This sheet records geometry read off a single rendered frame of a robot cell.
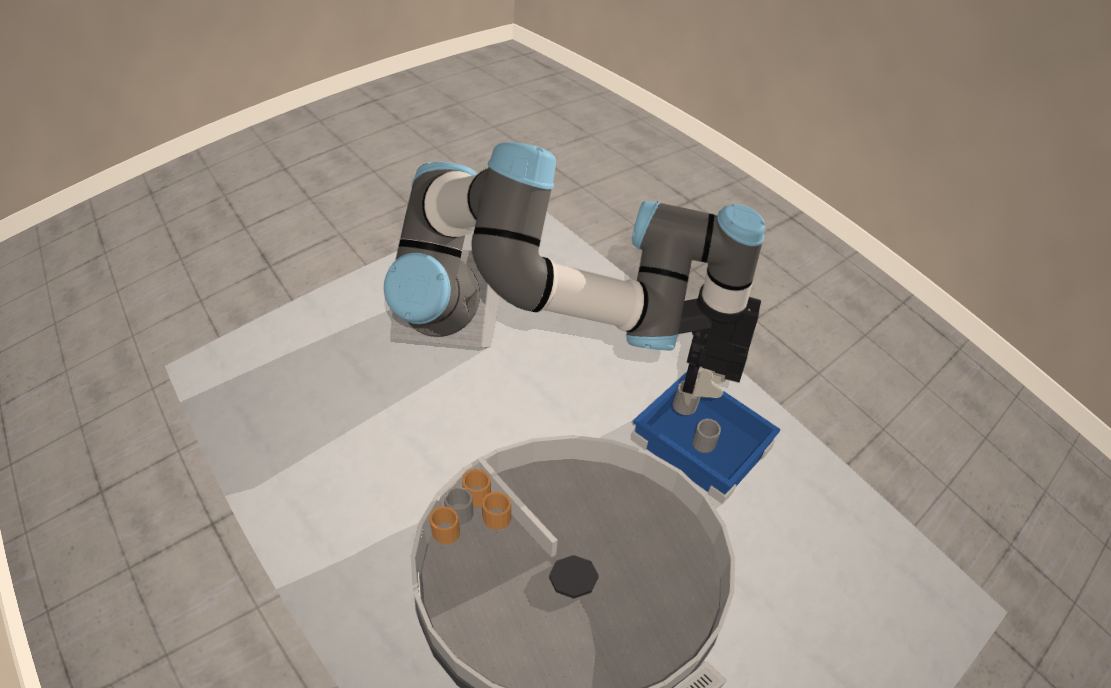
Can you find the bronze bushing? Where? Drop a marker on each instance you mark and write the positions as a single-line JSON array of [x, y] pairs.
[[478, 478], [496, 500], [444, 515]]

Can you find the blue crate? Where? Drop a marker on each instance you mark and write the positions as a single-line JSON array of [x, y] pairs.
[[742, 431]]

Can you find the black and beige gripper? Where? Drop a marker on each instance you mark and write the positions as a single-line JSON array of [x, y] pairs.
[[728, 341]]

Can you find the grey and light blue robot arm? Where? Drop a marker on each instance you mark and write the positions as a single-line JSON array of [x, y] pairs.
[[511, 198]]

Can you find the grey metal bushing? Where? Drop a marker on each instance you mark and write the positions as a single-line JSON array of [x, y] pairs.
[[460, 495], [678, 403], [707, 442]]

